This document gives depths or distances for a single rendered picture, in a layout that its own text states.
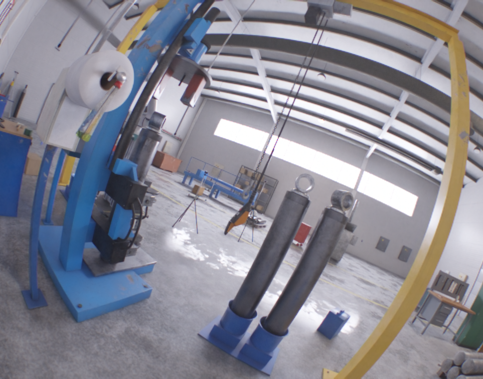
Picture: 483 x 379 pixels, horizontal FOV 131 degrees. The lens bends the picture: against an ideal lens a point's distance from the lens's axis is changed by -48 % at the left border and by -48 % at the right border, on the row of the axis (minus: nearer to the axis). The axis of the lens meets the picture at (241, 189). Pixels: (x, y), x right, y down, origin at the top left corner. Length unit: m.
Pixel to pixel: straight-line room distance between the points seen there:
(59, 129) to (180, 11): 1.31
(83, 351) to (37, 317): 0.41
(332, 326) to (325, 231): 1.71
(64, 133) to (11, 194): 1.75
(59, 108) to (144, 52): 0.82
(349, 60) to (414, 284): 5.55
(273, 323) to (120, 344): 1.19
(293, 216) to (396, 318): 1.25
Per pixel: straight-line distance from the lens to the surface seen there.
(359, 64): 6.30
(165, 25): 1.83
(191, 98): 1.86
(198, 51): 2.11
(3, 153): 2.65
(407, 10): 3.32
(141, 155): 1.86
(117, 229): 1.65
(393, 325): 2.00
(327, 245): 1.59
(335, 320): 2.97
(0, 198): 2.82
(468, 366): 3.80
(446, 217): 1.98
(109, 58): 0.95
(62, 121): 1.17
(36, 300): 1.89
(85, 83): 0.91
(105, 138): 1.63
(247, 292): 1.77
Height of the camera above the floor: 1.38
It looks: 2 degrees down
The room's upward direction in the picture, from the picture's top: 24 degrees clockwise
